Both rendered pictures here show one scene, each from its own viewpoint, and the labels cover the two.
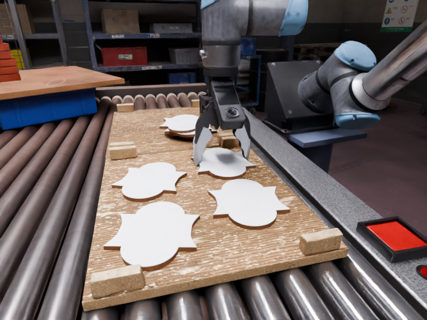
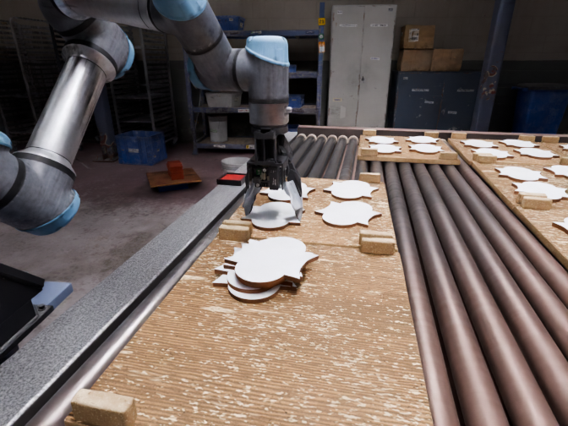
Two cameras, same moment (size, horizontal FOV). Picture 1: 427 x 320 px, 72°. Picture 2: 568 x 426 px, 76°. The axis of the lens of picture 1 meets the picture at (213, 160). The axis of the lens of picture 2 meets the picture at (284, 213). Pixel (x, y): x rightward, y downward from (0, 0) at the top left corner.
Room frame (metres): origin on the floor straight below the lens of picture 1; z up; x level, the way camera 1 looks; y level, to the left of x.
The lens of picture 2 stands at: (1.25, 0.32, 1.26)
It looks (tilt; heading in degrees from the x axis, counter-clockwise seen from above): 23 degrees down; 205
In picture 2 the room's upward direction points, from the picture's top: straight up
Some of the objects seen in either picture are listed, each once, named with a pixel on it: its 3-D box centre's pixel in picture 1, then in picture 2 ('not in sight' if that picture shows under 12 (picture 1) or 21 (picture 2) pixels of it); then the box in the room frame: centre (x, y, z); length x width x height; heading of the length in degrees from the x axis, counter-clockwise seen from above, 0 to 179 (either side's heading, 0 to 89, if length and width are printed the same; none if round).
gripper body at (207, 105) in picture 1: (219, 96); (269, 156); (0.62, -0.01, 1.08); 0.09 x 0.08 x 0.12; 15
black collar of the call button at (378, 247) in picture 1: (394, 237); (232, 178); (0.36, -0.28, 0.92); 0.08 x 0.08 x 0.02; 13
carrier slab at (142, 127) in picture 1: (169, 127); (282, 315); (0.88, 0.14, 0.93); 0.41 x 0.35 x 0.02; 14
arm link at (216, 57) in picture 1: (219, 57); (270, 114); (0.62, -0.01, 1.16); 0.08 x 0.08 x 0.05
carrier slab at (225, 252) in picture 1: (196, 195); (314, 206); (0.48, 0.03, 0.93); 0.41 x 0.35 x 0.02; 15
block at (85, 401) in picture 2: (199, 103); (104, 408); (1.10, 0.05, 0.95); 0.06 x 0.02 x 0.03; 104
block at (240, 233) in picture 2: (229, 138); (234, 232); (0.72, -0.04, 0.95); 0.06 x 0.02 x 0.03; 104
